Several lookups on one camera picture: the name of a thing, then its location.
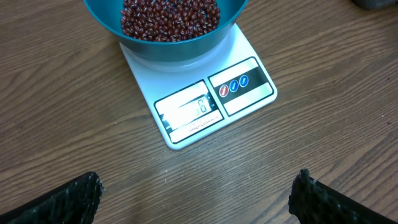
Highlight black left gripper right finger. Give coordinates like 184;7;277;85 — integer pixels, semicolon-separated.
288;169;397;224

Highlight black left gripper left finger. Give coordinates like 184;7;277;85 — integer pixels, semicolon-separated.
1;171;103;224

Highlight white digital kitchen scale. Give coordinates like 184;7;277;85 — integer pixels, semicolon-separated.
121;25;278;150

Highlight red beans in bowl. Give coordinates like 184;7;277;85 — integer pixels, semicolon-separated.
120;0;221;42

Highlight teal blue bowl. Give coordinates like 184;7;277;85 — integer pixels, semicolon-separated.
84;0;248;62

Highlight clear plastic container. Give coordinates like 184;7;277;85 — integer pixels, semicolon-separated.
353;0;397;10

